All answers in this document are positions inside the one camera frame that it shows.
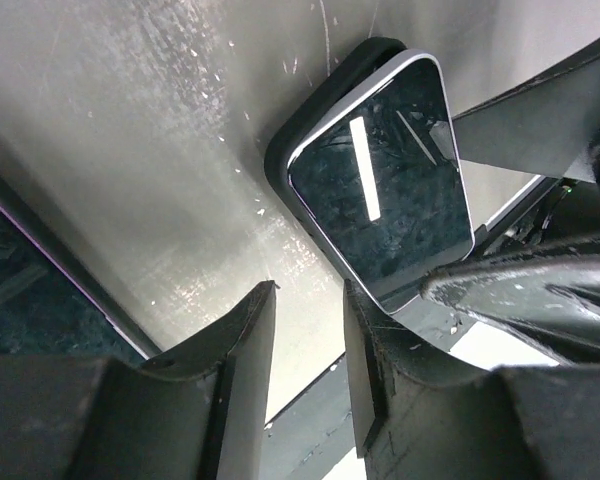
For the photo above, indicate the purple smartphone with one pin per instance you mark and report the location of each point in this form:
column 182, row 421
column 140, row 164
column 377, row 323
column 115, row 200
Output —
column 42, row 312

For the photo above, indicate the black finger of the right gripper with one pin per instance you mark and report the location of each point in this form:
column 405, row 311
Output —
column 547, row 294
column 541, row 126

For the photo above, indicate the black phone case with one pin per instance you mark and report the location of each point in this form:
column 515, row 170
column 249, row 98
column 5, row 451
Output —
column 368, row 56
column 47, row 242

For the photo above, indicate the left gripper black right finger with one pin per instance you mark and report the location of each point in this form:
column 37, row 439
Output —
column 420, row 413

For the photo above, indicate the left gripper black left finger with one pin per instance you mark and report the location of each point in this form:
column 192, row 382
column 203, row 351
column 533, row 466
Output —
column 196, row 411

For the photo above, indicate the black screen white smartphone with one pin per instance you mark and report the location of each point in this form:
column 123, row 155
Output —
column 380, row 179

